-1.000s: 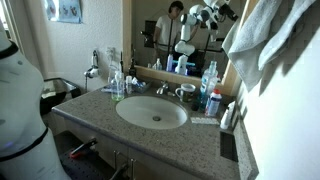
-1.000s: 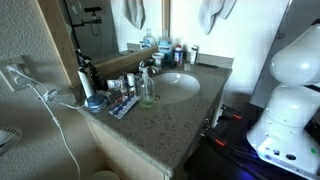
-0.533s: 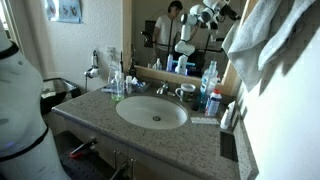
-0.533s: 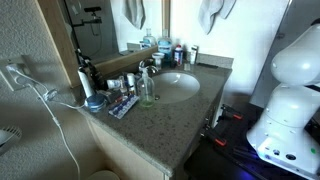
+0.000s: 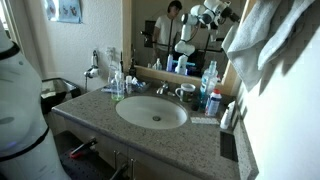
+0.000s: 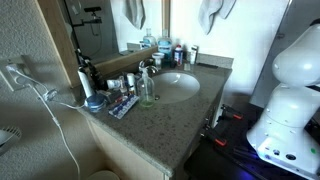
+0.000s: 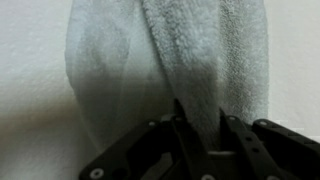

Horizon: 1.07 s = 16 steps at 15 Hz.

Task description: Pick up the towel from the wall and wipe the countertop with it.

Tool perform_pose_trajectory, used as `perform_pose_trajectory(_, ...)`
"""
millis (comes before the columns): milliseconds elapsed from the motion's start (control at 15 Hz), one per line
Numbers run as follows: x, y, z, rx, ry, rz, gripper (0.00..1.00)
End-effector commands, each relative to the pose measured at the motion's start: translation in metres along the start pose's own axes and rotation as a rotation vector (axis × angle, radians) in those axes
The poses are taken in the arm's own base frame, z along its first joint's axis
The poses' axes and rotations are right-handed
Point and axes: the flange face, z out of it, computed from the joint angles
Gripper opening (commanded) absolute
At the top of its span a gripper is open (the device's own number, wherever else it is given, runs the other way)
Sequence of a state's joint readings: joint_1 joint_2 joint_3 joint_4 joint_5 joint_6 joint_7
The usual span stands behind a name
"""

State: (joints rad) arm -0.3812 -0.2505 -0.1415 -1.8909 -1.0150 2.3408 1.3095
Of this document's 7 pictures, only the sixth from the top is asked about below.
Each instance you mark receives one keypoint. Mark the trash bin with liner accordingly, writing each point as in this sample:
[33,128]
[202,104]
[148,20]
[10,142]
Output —
[103,175]

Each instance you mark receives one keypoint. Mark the white cup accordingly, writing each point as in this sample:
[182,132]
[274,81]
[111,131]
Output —
[158,60]

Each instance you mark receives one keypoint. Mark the wood framed mirror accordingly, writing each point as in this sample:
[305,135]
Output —
[100,30]

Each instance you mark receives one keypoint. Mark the white squeeze tube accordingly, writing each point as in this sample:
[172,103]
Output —
[192,55]

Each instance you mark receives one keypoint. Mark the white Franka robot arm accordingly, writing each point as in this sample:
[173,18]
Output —
[293,110]

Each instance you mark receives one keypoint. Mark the white wall outlet plate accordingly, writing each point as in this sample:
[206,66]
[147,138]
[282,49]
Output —
[15,78]

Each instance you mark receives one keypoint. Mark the white terry towel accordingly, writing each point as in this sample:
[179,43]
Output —
[210,13]

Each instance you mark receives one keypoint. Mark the blue pill blister pack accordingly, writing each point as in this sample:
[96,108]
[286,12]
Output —
[123,106]

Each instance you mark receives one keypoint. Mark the white oval sink basin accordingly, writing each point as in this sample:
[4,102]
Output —
[178,86]

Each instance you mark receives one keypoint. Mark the beige vanity cabinet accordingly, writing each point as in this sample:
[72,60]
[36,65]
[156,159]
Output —
[120,156]

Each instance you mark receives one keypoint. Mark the black hair brush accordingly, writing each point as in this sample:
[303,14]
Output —
[95,75]

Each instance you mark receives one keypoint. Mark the clear glass soap dispenser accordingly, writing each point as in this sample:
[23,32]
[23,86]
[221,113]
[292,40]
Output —
[146,90]

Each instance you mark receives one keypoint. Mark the chrome faucet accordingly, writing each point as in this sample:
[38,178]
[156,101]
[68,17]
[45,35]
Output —
[148,66]

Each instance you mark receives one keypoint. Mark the white wall hair dryer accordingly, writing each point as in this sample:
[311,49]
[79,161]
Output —
[7,137]

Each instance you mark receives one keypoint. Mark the round blue jar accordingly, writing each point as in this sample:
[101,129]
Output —
[95,102]

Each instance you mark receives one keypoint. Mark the white pill blister pack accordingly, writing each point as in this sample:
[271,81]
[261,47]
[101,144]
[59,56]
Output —
[187,67]

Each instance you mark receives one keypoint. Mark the red white blue can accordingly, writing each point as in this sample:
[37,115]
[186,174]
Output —
[178,56]

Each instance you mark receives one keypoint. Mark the small white tube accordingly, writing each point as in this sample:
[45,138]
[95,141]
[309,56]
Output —
[114,84]

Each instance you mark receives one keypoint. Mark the small white amber bottle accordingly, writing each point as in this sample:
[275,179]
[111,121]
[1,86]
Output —
[131,81]

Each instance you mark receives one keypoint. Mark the granite backsplash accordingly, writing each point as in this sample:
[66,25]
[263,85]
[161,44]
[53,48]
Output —
[216,60]

